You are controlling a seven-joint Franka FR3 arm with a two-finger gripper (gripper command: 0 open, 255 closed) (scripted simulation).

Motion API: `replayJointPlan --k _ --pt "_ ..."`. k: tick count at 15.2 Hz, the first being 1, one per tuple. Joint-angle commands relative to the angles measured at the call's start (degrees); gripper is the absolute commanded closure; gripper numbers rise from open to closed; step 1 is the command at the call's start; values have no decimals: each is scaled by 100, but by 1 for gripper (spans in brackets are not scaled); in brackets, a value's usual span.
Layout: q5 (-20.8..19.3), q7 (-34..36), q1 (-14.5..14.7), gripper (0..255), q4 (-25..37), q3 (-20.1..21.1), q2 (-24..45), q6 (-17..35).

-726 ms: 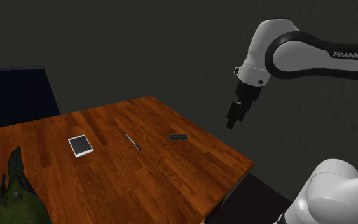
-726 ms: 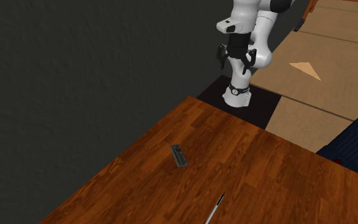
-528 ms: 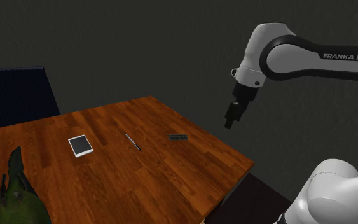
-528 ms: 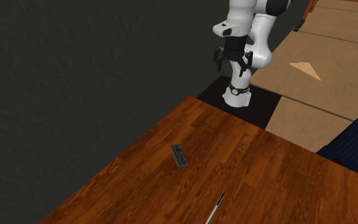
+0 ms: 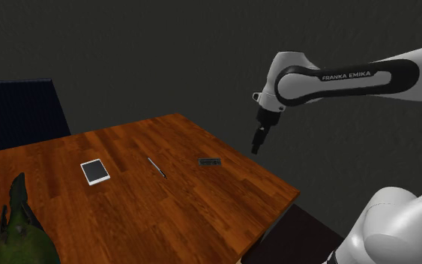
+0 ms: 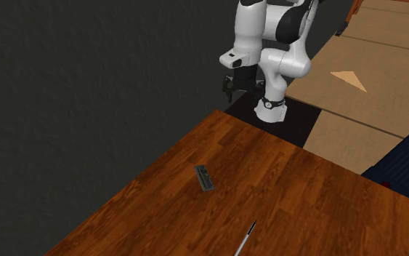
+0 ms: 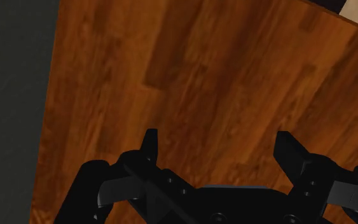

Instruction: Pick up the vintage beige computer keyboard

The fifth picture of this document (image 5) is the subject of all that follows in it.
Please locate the wooden table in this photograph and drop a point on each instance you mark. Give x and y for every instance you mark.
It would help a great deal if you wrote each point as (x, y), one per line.
(152, 212)

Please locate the grey remote control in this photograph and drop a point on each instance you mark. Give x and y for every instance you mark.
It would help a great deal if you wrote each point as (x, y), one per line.
(209, 161)

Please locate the dark blue chair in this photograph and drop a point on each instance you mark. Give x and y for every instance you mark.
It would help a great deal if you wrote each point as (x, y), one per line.
(20, 113)

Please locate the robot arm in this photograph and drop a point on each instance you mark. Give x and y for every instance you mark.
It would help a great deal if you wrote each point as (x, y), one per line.
(342, 84)

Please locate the silver pen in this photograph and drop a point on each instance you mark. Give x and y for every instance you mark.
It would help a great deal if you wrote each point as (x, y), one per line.
(157, 168)

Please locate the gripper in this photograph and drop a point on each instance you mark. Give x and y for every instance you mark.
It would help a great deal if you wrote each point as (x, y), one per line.
(267, 117)

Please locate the white tablet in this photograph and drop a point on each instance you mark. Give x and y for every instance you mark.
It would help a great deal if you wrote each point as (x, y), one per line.
(94, 172)

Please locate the green plant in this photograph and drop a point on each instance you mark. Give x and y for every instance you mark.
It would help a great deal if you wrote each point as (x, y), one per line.
(20, 234)

